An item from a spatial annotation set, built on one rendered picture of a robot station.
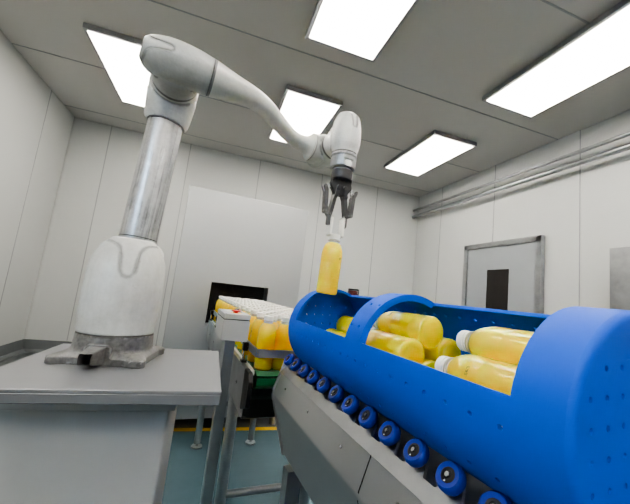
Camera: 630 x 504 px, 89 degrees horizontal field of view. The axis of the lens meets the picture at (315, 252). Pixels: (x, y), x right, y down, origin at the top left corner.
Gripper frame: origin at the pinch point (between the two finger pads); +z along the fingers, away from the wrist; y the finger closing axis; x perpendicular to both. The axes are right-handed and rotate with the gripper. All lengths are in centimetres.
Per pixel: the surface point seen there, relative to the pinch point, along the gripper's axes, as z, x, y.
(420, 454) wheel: 47, -53, -5
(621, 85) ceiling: -198, 49, 294
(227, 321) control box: 37, 27, -27
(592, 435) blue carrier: 34, -76, -5
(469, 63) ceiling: -197, 98, 160
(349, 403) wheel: 48, -29, -5
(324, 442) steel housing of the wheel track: 58, -23, -8
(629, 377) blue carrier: 28, -76, 2
